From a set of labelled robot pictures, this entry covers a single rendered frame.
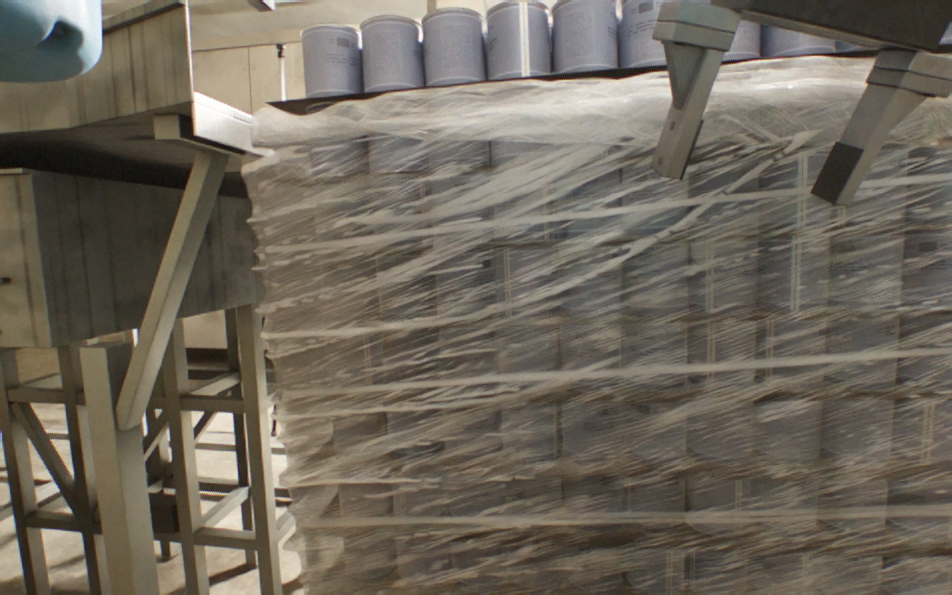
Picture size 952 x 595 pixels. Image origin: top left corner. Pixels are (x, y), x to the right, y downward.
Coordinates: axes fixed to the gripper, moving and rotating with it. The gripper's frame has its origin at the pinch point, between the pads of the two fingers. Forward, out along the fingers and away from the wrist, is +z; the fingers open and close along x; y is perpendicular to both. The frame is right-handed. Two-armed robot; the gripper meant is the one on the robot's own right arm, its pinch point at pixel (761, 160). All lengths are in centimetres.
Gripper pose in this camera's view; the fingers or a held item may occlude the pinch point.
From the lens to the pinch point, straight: 40.0
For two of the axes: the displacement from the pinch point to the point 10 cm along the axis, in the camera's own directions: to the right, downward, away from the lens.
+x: 9.9, 1.0, 1.3
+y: 0.6, 5.0, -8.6
